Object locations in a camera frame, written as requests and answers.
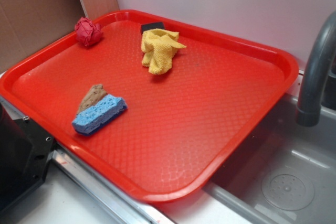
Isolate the red plastic tray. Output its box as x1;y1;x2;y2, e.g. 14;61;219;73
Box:
1;10;299;203

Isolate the yellow microfiber cloth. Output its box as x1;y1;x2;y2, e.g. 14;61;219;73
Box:
141;28;186;75

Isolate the brown sponge piece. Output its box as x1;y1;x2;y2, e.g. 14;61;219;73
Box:
76;84;107;114

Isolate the blue sponge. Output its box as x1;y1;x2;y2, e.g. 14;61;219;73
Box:
72;94;128;136

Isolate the black block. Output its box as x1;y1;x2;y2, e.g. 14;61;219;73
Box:
141;22;165;34

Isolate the grey sink basin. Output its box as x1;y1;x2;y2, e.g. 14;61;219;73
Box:
204;95;335;223

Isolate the grey faucet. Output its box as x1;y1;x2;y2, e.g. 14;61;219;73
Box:
296;12;335;127

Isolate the sink drain cover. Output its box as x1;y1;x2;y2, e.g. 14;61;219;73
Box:
261;168;314;211

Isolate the brown cardboard panel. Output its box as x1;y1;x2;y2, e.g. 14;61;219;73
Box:
1;0;84;72

